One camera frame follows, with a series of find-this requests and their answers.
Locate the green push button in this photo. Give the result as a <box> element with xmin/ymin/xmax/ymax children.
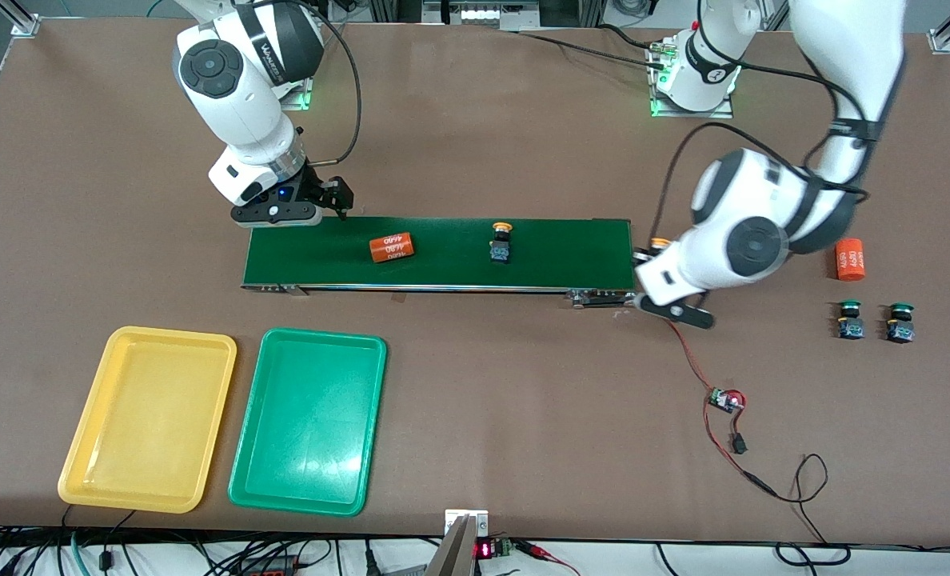
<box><xmin>885</xmin><ymin>302</ymin><xmax>917</xmax><ymax>345</ymax></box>
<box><xmin>836</xmin><ymin>299</ymin><xmax>865</xmax><ymax>341</ymax></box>

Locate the thin black cable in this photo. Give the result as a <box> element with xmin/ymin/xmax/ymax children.
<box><xmin>771</xmin><ymin>453</ymin><xmax>853</xmax><ymax>567</ymax></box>

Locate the aluminium camera bracket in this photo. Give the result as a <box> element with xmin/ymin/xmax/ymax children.
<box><xmin>425</xmin><ymin>510</ymin><xmax>490</xmax><ymax>576</ymax></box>

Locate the green plastic tray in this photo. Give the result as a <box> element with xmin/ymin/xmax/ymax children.
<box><xmin>227</xmin><ymin>327</ymin><xmax>388</xmax><ymax>518</ymax></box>

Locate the red black twisted cable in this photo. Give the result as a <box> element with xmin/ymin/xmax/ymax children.
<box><xmin>667</xmin><ymin>318</ymin><xmax>720</xmax><ymax>394</ymax></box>

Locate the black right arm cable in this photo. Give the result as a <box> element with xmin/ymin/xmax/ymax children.
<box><xmin>295</xmin><ymin>0</ymin><xmax>364</xmax><ymax>169</ymax></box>

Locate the thin red wire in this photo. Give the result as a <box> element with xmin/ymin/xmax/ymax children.
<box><xmin>703</xmin><ymin>390</ymin><xmax>780</xmax><ymax>501</ymax></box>

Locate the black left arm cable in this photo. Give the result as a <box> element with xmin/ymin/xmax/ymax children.
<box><xmin>655</xmin><ymin>0</ymin><xmax>872</xmax><ymax>245</ymax></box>

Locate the black table cable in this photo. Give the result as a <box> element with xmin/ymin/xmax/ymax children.
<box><xmin>515</xmin><ymin>22</ymin><xmax>672</xmax><ymax>71</ymax></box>

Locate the orange power strip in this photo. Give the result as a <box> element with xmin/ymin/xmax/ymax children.
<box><xmin>239</xmin><ymin>558</ymin><xmax>300</xmax><ymax>576</ymax></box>

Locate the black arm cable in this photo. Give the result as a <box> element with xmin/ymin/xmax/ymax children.
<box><xmin>295</xmin><ymin>0</ymin><xmax>364</xmax><ymax>169</ymax></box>
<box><xmin>655</xmin><ymin>0</ymin><xmax>872</xmax><ymax>245</ymax></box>

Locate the red clip lead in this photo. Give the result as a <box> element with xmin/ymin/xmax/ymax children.
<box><xmin>515</xmin><ymin>541</ymin><xmax>581</xmax><ymax>576</ymax></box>

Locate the yellow plastic tray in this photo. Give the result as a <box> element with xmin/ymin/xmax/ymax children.
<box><xmin>58</xmin><ymin>325</ymin><xmax>238</xmax><ymax>514</ymax></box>

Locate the green conveyor belt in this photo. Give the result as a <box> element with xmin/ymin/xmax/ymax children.
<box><xmin>240</xmin><ymin>214</ymin><xmax>640</xmax><ymax>309</ymax></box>

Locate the white framed light unit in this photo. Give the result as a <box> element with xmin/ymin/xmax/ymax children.
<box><xmin>421</xmin><ymin>0</ymin><xmax>541</xmax><ymax>31</ymax></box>

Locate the orange printed cylinder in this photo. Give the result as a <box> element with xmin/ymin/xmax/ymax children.
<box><xmin>834</xmin><ymin>238</ymin><xmax>866</xmax><ymax>282</ymax></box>
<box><xmin>369</xmin><ymin>231</ymin><xmax>417</xmax><ymax>265</ymax></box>

